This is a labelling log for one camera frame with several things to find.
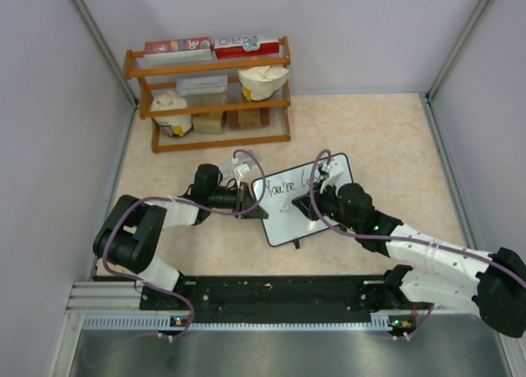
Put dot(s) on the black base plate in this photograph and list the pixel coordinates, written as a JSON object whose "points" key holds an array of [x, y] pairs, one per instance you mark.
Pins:
{"points": [[296, 299]]}

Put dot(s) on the wooden three tier shelf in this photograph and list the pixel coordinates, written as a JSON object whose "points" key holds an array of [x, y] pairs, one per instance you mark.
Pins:
{"points": [[153, 81]]}

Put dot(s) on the clear plastic box on shelf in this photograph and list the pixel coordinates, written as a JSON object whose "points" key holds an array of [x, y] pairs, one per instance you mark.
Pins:
{"points": [[202, 85]]}

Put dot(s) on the white black marker pen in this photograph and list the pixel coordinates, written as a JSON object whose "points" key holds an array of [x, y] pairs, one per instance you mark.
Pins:
{"points": [[286, 207]]}

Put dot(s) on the aluminium rail frame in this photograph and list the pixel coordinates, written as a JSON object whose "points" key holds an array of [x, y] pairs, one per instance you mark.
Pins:
{"points": [[100, 297]]}

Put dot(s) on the black framed whiteboard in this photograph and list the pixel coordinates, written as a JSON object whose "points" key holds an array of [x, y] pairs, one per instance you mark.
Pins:
{"points": [[278, 189]]}

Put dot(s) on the red white foil box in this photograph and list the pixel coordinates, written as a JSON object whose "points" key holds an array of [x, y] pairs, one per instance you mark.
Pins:
{"points": [[178, 51]]}

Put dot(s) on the tan cardboard box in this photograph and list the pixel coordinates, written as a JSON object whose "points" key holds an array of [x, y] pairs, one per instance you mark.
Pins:
{"points": [[210, 122]]}

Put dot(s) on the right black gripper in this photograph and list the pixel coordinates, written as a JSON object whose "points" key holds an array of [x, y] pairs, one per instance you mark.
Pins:
{"points": [[304, 202]]}

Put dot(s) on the brown cardboard box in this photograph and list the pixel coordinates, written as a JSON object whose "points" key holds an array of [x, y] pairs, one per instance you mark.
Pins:
{"points": [[246, 119]]}

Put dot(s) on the cream paper bag upper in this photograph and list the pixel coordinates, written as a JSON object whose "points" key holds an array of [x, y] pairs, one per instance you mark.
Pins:
{"points": [[259, 83]]}

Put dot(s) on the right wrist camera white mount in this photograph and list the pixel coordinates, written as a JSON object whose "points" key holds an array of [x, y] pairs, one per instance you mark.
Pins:
{"points": [[329, 172]]}

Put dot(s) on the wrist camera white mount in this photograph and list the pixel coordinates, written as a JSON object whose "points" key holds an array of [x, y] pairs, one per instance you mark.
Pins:
{"points": [[329, 172], [241, 167]]}

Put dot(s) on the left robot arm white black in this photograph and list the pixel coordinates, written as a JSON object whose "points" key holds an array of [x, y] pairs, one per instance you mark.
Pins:
{"points": [[130, 234]]}

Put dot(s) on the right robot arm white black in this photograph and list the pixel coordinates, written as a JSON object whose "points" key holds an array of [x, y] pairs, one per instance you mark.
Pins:
{"points": [[489, 285]]}

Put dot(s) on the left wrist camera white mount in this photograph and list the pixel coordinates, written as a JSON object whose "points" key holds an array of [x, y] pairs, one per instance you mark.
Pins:
{"points": [[241, 167]]}

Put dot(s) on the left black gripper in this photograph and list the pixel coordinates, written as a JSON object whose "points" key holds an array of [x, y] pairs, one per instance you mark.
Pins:
{"points": [[244, 198]]}

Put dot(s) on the red white wrap box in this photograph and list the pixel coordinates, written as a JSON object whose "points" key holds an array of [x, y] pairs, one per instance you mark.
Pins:
{"points": [[246, 46]]}

